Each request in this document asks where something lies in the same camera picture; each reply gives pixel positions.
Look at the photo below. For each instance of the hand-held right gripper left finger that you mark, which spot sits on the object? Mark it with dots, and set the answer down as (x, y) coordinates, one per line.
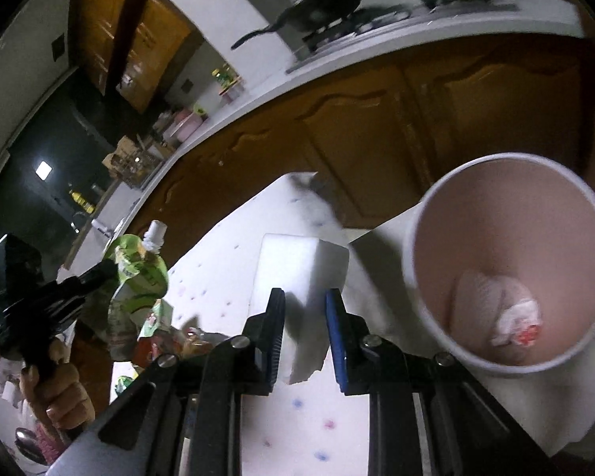
(277, 329)

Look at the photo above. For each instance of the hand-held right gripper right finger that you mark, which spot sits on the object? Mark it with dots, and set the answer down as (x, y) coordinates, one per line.
(335, 337)

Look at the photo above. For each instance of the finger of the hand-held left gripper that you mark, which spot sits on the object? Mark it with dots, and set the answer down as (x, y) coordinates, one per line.
(99, 277)

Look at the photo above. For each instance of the green spout pouch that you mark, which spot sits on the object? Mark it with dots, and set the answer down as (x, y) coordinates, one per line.
(139, 272)

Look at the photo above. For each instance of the white foam block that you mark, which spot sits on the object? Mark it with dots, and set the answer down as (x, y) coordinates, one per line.
(302, 277)

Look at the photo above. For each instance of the crushed red can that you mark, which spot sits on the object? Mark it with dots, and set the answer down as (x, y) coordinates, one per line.
(148, 349)

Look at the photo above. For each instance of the pink bin with white rim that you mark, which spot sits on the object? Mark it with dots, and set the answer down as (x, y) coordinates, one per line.
(501, 218)

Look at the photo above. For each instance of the person's left hand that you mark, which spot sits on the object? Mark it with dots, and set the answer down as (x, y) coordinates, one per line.
(64, 396)

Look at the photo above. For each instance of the green drink carton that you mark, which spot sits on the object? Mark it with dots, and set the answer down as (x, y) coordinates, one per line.
(157, 318)

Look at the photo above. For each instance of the yellow bottle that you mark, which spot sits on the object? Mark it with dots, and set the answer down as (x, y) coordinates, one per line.
(82, 199)

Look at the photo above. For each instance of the dotted white tablecloth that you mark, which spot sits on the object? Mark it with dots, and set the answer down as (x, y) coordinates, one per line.
(302, 431)

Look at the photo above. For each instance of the crushed green can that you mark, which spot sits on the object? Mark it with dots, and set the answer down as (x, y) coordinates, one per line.
(124, 383)

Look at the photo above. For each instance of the bright lamp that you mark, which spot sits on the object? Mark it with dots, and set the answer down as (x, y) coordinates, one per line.
(43, 169)

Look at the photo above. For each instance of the metal spoon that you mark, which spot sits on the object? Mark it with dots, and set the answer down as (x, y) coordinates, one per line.
(29, 444)

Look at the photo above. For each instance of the pink plastic basin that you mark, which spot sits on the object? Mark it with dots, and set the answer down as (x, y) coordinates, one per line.
(183, 126)

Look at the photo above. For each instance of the crumpled white wrapper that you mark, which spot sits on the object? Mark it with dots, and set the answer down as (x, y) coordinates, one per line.
(518, 322)

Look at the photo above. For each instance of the brown wooden lower cabinets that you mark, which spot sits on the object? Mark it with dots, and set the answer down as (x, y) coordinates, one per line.
(377, 124)

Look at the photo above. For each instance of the green bottle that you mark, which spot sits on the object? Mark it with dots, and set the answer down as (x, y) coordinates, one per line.
(224, 78)

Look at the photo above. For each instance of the brown wooden upper cabinet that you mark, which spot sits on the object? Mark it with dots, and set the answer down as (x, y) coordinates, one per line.
(148, 34)

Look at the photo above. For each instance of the white kitchen counter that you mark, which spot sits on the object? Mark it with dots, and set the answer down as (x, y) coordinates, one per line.
(327, 64)

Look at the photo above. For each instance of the gas stove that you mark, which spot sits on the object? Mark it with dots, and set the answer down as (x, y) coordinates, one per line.
(352, 27)

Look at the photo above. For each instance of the black wok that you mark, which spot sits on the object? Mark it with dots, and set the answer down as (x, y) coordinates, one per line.
(322, 2)

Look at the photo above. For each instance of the dark wall socket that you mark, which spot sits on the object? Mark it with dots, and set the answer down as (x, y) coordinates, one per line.
(187, 85)

